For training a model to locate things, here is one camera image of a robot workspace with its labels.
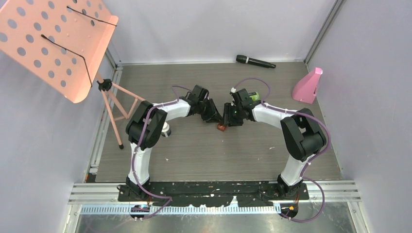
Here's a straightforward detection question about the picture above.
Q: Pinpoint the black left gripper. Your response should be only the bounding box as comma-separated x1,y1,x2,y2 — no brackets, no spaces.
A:
197,98,223,123

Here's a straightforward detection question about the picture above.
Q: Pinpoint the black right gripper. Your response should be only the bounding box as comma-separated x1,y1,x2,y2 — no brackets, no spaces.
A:
221,102,244,127

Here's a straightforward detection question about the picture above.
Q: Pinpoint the green black pill bottle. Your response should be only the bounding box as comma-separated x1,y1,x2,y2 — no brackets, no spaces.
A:
248,92,260,102

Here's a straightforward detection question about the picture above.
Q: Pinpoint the brown translucent pill container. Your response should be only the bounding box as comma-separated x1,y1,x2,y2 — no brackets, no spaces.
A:
217,122,227,132

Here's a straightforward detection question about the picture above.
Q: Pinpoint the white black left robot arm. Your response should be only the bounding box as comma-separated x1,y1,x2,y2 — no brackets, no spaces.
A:
125,85,222,201

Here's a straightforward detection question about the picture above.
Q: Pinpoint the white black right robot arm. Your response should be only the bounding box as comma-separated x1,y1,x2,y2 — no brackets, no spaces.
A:
219,89,327,199

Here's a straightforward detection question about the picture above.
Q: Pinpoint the white capped pill bottle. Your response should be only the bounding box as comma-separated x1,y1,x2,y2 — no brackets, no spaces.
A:
161,122,172,137

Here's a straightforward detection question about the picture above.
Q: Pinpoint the black microphone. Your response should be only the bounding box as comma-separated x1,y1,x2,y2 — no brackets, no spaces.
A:
236,54,276,68

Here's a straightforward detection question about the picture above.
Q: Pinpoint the pink wedge object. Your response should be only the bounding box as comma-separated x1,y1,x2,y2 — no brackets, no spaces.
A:
292,67,323,104

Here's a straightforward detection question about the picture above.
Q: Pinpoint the pink music stand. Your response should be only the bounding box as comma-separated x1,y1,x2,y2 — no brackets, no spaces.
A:
0,0,147,150

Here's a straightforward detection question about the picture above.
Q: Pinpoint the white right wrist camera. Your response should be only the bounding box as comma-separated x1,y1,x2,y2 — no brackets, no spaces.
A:
230,87,236,105

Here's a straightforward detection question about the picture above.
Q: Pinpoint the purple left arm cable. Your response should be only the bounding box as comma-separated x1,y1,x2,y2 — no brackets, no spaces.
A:
131,84,193,219

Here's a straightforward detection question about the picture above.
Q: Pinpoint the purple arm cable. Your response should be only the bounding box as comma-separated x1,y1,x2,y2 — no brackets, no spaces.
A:
231,78,332,223
131,84,193,219

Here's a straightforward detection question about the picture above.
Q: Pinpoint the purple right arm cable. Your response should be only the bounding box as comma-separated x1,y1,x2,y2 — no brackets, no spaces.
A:
231,78,332,223

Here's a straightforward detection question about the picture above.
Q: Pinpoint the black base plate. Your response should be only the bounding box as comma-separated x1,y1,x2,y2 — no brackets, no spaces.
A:
117,181,309,207

